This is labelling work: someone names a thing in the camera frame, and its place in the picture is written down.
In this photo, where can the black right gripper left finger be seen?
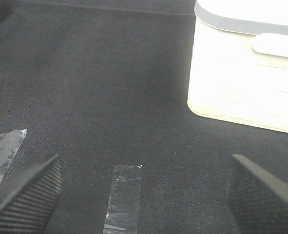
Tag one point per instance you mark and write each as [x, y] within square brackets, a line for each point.
[28, 200]

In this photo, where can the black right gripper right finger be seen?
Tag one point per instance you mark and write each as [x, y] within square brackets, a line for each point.
[257, 199]

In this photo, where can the middle clear tape strip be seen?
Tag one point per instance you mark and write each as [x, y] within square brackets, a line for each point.
[9, 145]

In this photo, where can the clear tape strip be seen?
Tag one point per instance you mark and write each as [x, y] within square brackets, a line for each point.
[124, 200]
[9, 145]

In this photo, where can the right clear tape strip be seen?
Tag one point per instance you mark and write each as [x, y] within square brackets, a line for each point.
[124, 200]

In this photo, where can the white plastic storage bin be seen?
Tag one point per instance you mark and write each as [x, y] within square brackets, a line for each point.
[239, 66]

